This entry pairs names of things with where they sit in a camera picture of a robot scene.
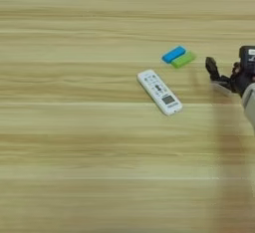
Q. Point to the white remote control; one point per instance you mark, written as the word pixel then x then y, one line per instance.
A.
pixel 160 92

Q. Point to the blue rectangular block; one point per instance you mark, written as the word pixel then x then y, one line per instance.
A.
pixel 173 54

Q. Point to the green rectangular block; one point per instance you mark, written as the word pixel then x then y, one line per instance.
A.
pixel 183 59

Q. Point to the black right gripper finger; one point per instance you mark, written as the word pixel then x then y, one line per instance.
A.
pixel 212 68

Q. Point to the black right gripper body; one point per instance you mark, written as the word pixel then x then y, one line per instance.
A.
pixel 240 79

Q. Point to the small black box white label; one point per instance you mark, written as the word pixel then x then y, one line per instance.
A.
pixel 248 58

